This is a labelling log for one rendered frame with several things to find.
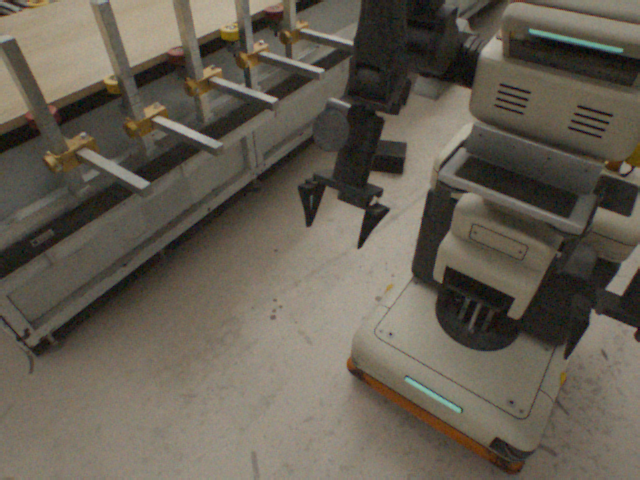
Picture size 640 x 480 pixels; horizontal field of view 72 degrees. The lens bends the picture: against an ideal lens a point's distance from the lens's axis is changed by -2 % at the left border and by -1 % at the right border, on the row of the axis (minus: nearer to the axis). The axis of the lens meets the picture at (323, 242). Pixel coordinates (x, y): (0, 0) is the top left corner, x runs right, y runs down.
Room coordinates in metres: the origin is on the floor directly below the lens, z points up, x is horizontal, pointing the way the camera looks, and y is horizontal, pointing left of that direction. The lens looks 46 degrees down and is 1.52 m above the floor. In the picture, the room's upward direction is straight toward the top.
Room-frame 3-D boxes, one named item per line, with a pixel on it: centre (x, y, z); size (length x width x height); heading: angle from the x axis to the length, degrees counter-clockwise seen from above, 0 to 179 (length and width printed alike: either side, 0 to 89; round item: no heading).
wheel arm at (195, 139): (1.18, 0.47, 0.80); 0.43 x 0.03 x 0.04; 55
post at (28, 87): (1.00, 0.71, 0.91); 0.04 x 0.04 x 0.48; 55
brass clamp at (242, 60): (1.63, 0.26, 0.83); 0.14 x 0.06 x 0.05; 145
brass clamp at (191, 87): (1.42, 0.40, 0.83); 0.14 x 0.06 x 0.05; 145
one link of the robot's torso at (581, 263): (0.69, -0.47, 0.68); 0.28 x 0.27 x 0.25; 54
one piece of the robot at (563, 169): (0.63, -0.35, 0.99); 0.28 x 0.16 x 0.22; 54
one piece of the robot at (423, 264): (0.94, -0.57, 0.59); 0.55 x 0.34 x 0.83; 54
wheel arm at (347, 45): (1.80, 0.04, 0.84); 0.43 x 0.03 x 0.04; 55
